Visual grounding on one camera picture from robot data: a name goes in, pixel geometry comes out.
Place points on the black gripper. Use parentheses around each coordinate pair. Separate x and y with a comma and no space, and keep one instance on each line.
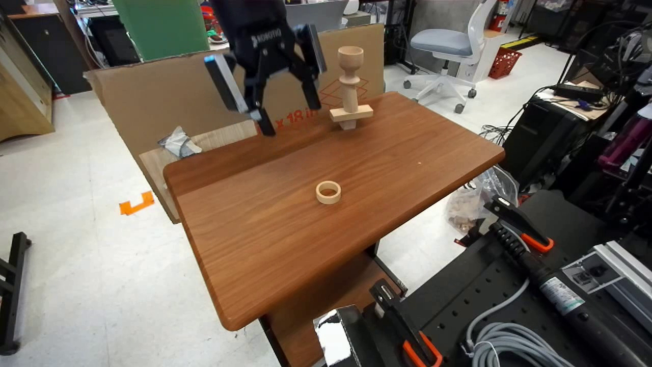
(265,46)

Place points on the wooden cylinder block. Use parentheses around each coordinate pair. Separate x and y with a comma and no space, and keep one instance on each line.
(351,98)

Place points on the wooden goblet block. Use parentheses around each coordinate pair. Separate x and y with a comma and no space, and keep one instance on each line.
(351,64)

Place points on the rectangular wooden plank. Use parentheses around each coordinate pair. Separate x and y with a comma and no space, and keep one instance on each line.
(362,112)

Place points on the dark robot arm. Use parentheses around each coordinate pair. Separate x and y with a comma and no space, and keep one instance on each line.
(247,10)

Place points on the crumpled white paper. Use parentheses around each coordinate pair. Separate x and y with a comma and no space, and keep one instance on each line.
(177,144)

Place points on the large cardboard sheet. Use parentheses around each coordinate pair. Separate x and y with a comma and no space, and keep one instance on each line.
(155,95)

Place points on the green board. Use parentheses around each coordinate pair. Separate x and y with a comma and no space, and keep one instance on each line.
(159,27)

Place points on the white grey office chair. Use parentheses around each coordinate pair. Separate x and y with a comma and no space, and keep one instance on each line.
(445,41)

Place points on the orange floor tape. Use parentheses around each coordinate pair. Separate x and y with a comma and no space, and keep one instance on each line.
(134,205)

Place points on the wooden lower table shelf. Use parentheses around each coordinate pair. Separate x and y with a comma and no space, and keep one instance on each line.
(333,293)

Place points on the red basket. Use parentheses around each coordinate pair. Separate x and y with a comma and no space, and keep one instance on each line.
(504,64)

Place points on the clear plastic bag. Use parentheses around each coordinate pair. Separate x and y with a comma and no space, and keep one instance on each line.
(468,206)

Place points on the dark cabinet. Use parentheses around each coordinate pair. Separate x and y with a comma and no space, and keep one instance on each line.
(53,47)

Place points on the light wooden cabinet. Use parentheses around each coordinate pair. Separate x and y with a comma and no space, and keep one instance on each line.
(23,95)

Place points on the black equipment cart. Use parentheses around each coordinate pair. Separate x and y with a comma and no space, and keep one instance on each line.
(543,144)

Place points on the black floor stand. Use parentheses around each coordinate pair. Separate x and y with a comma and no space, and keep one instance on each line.
(12,293)

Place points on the printed label sheet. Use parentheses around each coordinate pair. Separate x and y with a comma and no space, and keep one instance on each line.
(591,273)

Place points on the black ribbed cylinder tool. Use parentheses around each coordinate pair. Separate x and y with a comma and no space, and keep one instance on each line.
(577,312)

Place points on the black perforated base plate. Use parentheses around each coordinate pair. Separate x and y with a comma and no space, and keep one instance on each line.
(460,293)

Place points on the aluminium profile rail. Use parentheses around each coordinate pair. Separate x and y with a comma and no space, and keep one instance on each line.
(627,281)

